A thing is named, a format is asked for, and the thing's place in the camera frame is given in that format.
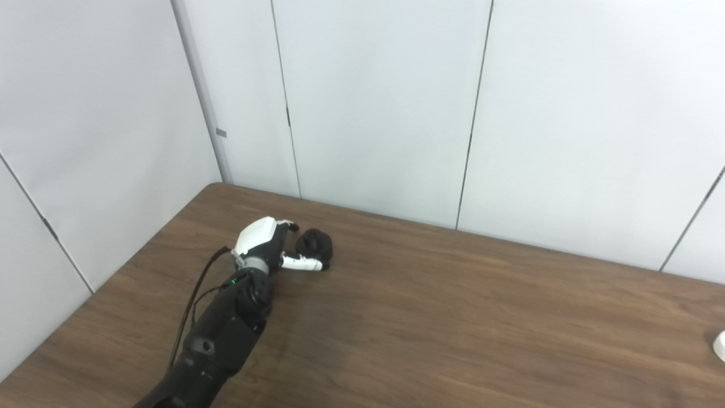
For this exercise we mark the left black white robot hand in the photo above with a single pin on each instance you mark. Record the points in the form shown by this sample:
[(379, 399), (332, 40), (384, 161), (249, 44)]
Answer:
[(257, 235)]

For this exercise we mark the round black plastic part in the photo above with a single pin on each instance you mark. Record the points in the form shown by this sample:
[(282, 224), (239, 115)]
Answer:
[(317, 245)]

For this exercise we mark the gray wall corner post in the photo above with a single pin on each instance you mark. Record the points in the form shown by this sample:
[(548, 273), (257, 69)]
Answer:
[(201, 90)]

